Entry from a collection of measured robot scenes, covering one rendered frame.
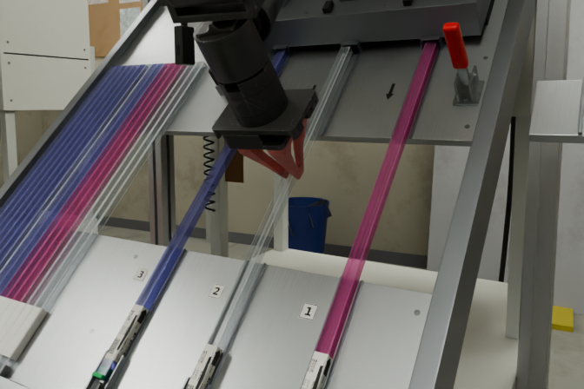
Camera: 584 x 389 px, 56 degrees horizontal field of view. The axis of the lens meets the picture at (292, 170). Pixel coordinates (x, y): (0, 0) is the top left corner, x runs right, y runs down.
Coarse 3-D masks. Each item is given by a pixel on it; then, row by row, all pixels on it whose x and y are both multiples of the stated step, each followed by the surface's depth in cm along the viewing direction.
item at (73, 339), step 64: (128, 256) 66; (192, 256) 62; (64, 320) 63; (192, 320) 56; (256, 320) 53; (320, 320) 51; (384, 320) 48; (64, 384) 57; (128, 384) 54; (256, 384) 49; (384, 384) 45
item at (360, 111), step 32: (160, 32) 100; (128, 64) 97; (288, 64) 79; (320, 64) 76; (352, 64) 73; (384, 64) 71; (416, 64) 69; (448, 64) 66; (480, 64) 64; (192, 96) 83; (224, 96) 80; (352, 96) 69; (384, 96) 67; (448, 96) 63; (192, 128) 78; (320, 128) 68; (352, 128) 66; (384, 128) 64; (416, 128) 62; (448, 128) 60
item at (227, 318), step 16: (336, 64) 72; (336, 80) 71; (320, 96) 69; (320, 112) 67; (304, 144) 65; (304, 160) 64; (288, 176) 62; (288, 192) 61; (272, 208) 60; (272, 224) 59; (256, 240) 58; (256, 256) 57; (240, 272) 56; (240, 288) 55; (224, 304) 54; (240, 304) 54; (224, 320) 53; (224, 336) 52
